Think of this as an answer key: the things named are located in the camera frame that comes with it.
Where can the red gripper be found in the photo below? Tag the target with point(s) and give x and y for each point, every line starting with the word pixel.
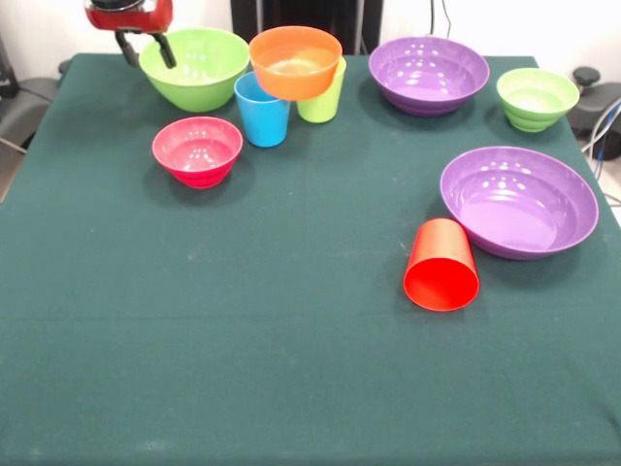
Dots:
pixel 131 20

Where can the large green bowl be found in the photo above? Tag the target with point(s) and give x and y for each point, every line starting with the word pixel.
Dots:
pixel 199 87

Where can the pink bowl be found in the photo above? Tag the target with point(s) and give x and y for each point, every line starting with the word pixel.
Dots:
pixel 199 165

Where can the blue cup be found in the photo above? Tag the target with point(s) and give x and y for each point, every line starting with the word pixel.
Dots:
pixel 262 123

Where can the orange bowl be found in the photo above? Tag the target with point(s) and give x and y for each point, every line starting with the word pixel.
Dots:
pixel 296 80

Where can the yellow-green cup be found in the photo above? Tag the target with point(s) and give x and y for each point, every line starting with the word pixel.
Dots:
pixel 322 107

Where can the red cup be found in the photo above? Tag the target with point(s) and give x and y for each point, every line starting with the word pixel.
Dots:
pixel 441 286

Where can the black chair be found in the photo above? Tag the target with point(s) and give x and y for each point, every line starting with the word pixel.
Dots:
pixel 24 109
pixel 599 104

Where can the purple bowl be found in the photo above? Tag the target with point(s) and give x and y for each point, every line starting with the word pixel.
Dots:
pixel 519 209
pixel 427 73

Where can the dark green tablecloth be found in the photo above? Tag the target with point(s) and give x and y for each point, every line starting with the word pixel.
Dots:
pixel 291 364

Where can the small green bowl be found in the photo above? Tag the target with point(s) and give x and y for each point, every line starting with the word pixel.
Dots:
pixel 536 104

